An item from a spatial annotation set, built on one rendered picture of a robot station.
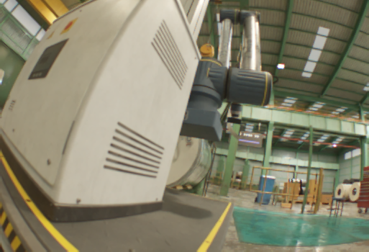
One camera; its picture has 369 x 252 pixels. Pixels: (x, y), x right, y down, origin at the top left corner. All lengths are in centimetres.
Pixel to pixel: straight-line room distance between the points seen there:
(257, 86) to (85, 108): 82
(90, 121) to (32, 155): 15
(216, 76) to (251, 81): 18
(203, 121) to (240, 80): 31
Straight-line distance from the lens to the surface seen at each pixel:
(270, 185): 599
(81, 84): 29
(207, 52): 244
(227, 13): 166
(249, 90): 93
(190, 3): 107
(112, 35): 32
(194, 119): 80
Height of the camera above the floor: 48
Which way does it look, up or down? 19 degrees up
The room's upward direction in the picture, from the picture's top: 15 degrees clockwise
